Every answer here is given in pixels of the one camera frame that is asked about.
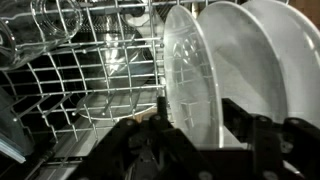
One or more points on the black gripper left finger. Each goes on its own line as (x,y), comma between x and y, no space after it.
(146,153)

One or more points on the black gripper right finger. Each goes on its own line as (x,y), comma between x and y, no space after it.
(286,150)

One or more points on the white dinner plate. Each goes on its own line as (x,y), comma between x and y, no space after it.
(190,83)
(300,56)
(246,66)

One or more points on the translucent plastic lid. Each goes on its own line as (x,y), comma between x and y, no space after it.
(13,133)

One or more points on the clear drinking glass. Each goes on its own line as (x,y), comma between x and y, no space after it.
(20,33)

